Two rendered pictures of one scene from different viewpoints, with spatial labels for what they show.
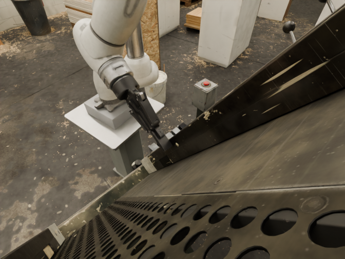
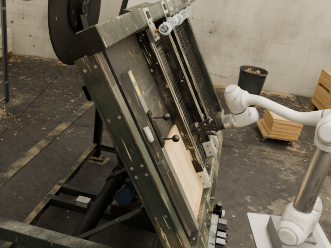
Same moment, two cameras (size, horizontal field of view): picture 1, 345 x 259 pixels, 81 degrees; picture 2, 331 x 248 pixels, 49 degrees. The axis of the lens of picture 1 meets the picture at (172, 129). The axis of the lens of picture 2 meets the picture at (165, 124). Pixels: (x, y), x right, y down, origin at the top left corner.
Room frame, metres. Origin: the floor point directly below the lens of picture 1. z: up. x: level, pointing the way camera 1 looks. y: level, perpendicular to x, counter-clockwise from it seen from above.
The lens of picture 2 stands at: (1.90, -1.43, 2.24)
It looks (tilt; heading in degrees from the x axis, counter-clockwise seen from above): 25 degrees down; 141
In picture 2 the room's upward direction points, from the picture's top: 9 degrees clockwise
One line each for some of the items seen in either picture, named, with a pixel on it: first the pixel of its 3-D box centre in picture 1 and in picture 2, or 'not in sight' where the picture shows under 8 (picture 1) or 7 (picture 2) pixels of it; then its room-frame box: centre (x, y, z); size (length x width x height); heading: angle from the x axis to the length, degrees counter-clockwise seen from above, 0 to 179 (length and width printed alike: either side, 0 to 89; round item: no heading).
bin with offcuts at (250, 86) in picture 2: not in sight; (249, 86); (-2.16, 3.61, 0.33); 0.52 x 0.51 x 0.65; 144
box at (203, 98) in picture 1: (204, 95); not in sight; (1.12, -0.22, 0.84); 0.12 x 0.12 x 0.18; 43
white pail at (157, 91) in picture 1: (155, 85); not in sight; (2.11, 0.21, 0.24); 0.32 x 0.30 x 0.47; 144
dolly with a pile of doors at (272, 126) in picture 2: not in sight; (276, 124); (-1.00, 3.01, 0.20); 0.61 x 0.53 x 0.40; 144
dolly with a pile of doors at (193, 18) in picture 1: (201, 21); not in sight; (4.54, -0.60, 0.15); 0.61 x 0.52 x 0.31; 144
